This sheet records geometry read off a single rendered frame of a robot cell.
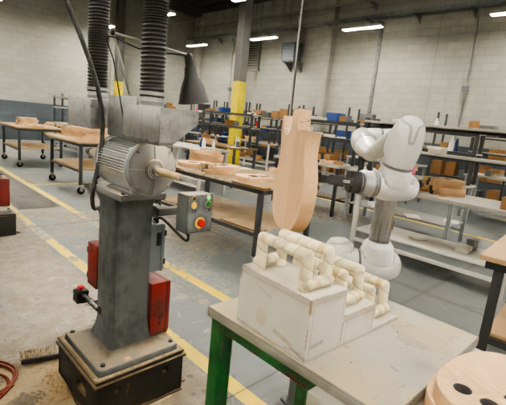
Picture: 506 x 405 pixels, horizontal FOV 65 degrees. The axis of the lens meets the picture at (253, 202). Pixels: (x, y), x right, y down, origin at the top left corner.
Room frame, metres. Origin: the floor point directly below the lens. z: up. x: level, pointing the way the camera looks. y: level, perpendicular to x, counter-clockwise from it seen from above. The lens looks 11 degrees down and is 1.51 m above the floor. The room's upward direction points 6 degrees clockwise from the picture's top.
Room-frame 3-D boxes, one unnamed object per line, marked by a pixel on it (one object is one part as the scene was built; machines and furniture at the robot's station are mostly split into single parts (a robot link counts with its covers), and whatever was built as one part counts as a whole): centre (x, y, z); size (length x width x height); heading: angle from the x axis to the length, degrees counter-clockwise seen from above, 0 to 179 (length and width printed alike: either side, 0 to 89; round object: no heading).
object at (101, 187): (1.99, 0.64, 1.11); 0.36 x 0.24 x 0.04; 45
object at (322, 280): (0.98, -0.19, 1.12); 0.11 x 0.03 x 0.03; 133
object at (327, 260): (1.01, -0.21, 1.15); 0.03 x 0.03 x 0.09
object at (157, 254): (2.10, 0.54, 0.93); 0.15 x 0.10 x 0.55; 45
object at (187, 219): (2.06, 0.36, 0.99); 0.24 x 0.21 x 0.26; 45
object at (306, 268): (0.96, -0.15, 1.15); 0.03 x 0.03 x 0.09
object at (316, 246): (1.08, -0.16, 1.20); 0.20 x 0.03 x 0.03; 42
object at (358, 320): (1.16, -0.24, 0.98); 0.27 x 0.16 x 0.09; 43
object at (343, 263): (1.18, -0.28, 1.12); 0.20 x 0.03 x 0.03; 42
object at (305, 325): (1.05, -0.13, 1.02); 0.27 x 0.15 x 0.17; 43
